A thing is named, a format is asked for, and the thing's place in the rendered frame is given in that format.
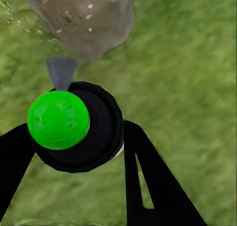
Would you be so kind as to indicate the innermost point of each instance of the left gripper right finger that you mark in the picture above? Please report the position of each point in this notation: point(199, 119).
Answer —
point(172, 206)

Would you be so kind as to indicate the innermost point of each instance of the pesticide atomizer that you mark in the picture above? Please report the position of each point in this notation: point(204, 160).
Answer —
point(75, 127)

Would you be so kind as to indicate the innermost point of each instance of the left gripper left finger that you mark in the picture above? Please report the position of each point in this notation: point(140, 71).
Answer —
point(16, 152)

